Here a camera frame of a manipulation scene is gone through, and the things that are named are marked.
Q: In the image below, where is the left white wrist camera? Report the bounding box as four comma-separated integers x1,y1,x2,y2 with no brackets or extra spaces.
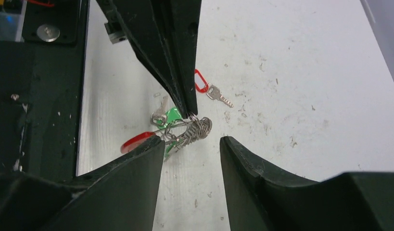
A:
104,22,127,44

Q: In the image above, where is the metal keyring with red handle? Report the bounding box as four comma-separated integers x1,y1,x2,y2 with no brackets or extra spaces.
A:
120,115,213,154

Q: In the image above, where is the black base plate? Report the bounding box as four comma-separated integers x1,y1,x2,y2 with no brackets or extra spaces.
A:
0,0,89,181

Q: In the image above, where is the key with red tag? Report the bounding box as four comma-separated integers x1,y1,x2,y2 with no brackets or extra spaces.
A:
194,69,234,108

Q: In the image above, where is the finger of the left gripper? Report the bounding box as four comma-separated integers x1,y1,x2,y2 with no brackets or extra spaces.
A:
152,0,202,116
94,0,189,119

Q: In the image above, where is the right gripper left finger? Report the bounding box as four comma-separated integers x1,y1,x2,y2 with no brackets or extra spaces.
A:
0,136,165,231

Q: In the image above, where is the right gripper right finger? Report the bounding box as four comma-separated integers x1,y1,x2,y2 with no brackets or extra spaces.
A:
219,136,394,231

